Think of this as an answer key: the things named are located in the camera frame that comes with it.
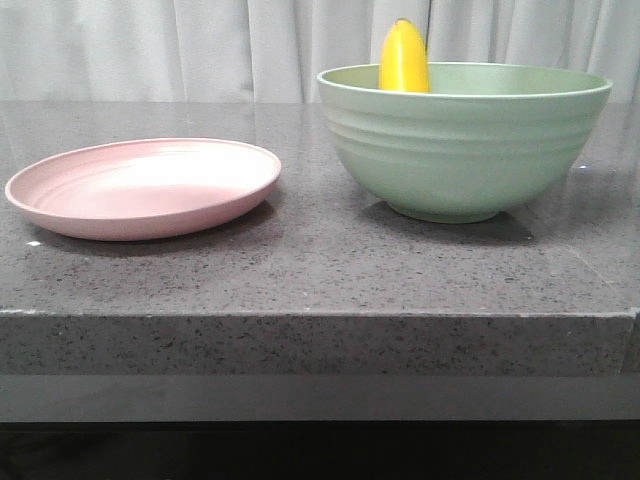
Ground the pink plate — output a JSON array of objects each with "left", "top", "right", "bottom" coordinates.
[{"left": 5, "top": 138, "right": 282, "bottom": 241}]

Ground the white curtain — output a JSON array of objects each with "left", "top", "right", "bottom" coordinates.
[{"left": 1, "top": 1, "right": 639, "bottom": 103}]

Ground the green ribbed bowl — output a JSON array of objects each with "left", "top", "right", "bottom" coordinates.
[{"left": 318, "top": 62, "right": 612, "bottom": 223}]

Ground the yellow banana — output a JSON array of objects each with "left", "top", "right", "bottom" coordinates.
[{"left": 378, "top": 18, "right": 431, "bottom": 93}]

